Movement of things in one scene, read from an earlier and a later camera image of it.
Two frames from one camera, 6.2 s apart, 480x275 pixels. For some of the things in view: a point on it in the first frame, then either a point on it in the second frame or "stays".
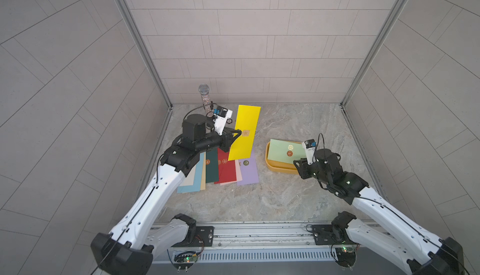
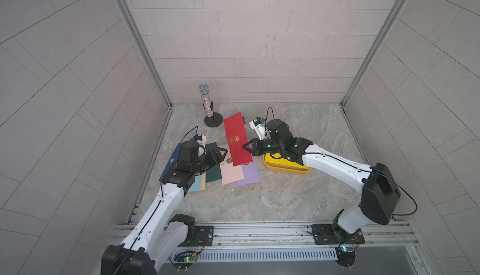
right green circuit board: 345,255 stays
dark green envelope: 212,169 stays
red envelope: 226,168 to 237,137
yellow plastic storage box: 279,166 stays
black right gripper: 302,164 to 257,149
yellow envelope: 247,120 to 269,159
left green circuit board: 184,259 stays
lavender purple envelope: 249,169 stays
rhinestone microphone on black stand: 204,90 stays
